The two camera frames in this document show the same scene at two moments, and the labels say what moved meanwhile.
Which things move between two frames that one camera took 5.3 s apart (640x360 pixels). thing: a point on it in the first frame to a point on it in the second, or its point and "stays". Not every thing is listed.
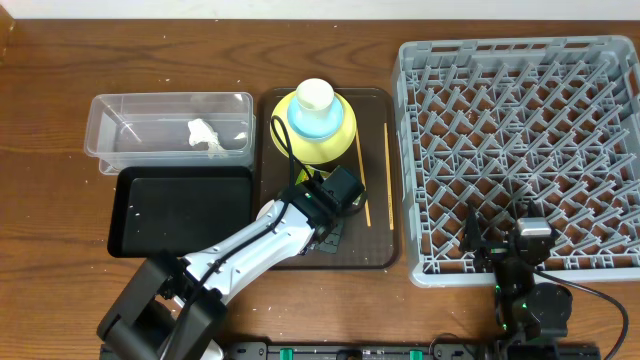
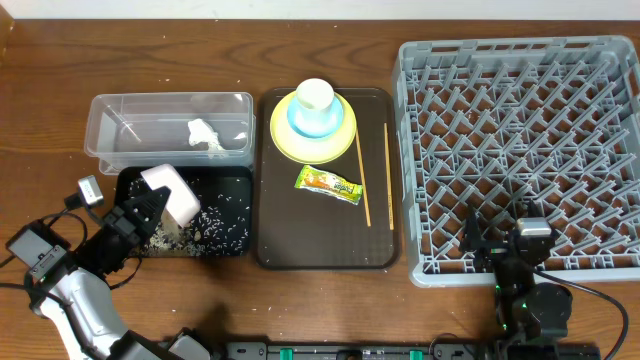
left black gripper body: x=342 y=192 to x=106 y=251
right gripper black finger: x=535 y=209 stays
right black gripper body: x=494 y=251 stays
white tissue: x=201 y=132 stays
